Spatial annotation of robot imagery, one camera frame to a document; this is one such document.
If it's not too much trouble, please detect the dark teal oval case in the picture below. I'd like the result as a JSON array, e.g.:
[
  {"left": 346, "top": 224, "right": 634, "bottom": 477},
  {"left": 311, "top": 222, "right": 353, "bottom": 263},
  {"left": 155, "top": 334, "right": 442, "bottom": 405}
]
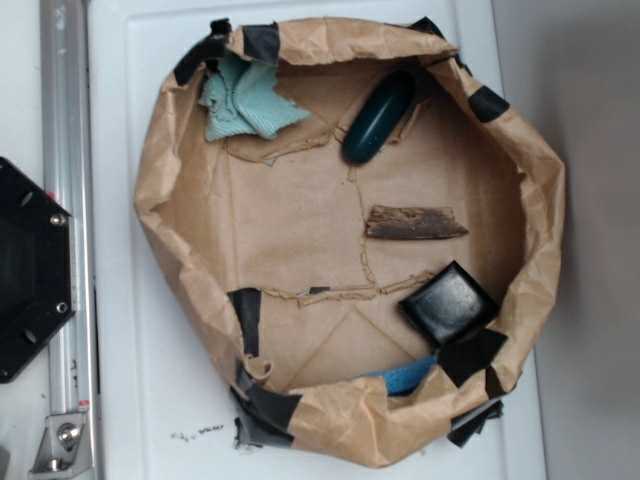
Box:
[{"left": 343, "top": 71, "right": 416, "bottom": 165}]

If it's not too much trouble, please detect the black square block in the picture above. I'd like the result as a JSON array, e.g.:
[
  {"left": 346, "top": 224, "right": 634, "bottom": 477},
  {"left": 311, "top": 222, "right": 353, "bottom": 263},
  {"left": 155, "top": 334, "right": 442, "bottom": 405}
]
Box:
[{"left": 399, "top": 261, "right": 500, "bottom": 347}]

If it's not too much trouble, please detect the metal corner bracket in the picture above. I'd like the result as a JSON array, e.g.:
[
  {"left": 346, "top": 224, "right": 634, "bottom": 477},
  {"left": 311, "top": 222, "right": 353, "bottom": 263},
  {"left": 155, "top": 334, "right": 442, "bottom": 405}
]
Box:
[{"left": 28, "top": 412, "right": 92, "bottom": 479}]

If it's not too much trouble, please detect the light teal cloth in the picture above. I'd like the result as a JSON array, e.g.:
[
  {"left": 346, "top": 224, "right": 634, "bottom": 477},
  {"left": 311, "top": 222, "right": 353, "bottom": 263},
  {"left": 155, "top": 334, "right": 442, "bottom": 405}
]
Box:
[{"left": 198, "top": 53, "right": 310, "bottom": 142}]

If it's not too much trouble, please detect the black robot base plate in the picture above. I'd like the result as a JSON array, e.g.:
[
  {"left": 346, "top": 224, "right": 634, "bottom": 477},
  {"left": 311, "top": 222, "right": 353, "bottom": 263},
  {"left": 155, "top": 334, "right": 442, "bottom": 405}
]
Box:
[{"left": 1, "top": 158, "right": 74, "bottom": 384}]

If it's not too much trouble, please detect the brown paper bag bin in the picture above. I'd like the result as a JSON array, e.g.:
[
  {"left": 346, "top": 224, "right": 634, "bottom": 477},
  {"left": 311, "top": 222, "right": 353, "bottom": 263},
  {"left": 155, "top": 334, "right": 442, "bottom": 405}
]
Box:
[{"left": 134, "top": 17, "right": 565, "bottom": 468}]

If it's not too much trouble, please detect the blue perforated sponge cloth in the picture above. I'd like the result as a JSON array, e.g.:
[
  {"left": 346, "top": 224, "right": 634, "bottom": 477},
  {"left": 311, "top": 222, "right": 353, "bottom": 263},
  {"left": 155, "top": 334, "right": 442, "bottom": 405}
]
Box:
[{"left": 361, "top": 356, "right": 436, "bottom": 397}]

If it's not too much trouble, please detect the aluminium extrusion rail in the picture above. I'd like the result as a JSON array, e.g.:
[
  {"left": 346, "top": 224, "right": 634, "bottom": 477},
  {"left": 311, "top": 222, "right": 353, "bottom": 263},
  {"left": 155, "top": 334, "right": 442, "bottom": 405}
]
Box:
[{"left": 40, "top": 1, "right": 105, "bottom": 479}]

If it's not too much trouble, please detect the brown bark wood piece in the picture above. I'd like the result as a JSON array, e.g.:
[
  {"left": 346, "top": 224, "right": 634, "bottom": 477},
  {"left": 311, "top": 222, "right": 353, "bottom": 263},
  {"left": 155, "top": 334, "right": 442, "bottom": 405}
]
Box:
[{"left": 365, "top": 205, "right": 469, "bottom": 240}]

